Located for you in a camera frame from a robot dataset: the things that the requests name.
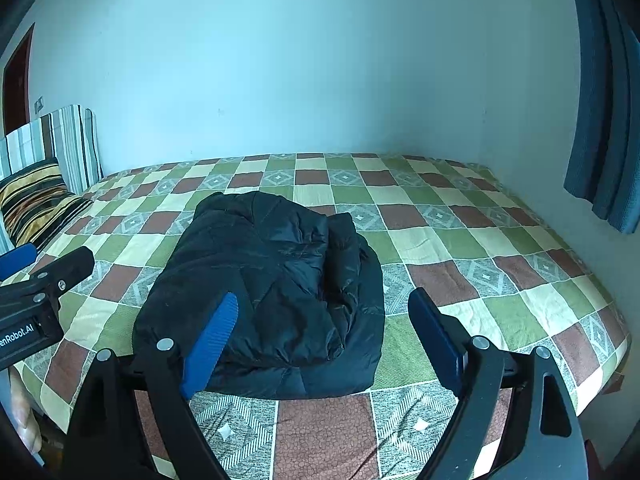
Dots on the checkered bed blanket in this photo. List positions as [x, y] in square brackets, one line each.
[475, 240]

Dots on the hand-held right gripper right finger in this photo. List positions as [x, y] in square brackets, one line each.
[435, 340]

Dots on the yellow black striped pillow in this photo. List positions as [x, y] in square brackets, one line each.
[35, 200]

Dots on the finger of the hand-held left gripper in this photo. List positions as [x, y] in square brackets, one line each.
[17, 260]
[65, 270]

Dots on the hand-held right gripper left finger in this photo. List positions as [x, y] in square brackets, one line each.
[210, 345]

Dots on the black puffer jacket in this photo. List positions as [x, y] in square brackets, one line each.
[280, 285]

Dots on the white cloth bundle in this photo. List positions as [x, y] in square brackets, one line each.
[25, 415]

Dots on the brown wooden door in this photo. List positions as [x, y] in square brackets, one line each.
[17, 85]

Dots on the wall switch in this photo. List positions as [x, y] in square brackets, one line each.
[39, 104]

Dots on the striped padded headboard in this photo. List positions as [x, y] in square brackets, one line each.
[70, 135]

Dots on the blue curtain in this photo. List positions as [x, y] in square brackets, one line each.
[605, 110]

